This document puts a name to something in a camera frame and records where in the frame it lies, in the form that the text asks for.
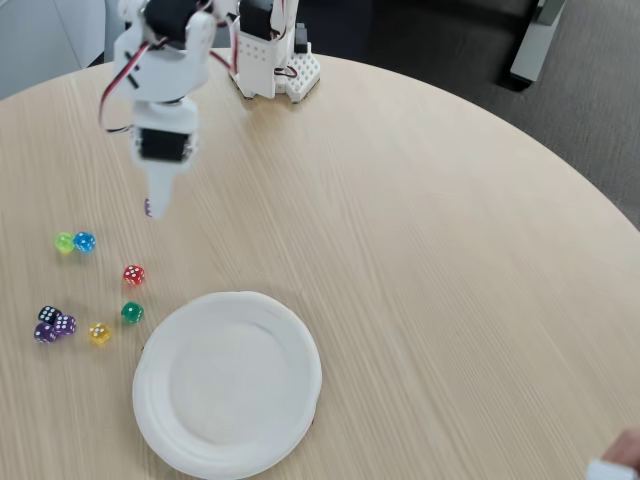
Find person's hand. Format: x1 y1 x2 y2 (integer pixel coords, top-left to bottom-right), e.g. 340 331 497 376
602 428 640 467

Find white paper plate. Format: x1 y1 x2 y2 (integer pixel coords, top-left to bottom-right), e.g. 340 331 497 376
131 290 323 480

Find yellow translucent dice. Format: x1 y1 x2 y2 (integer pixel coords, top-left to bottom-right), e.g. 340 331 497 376
87 322 113 347

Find grey desk leg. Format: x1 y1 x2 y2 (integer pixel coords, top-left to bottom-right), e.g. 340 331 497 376
509 0 569 87

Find dark grey chair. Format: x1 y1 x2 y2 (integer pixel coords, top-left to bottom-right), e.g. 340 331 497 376
105 0 241 64

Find white leader arm handle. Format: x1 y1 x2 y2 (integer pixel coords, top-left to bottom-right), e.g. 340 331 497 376
584 457 640 480

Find red servo cable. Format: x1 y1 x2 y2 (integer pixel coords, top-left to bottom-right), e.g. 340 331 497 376
97 42 151 135
208 13 242 77

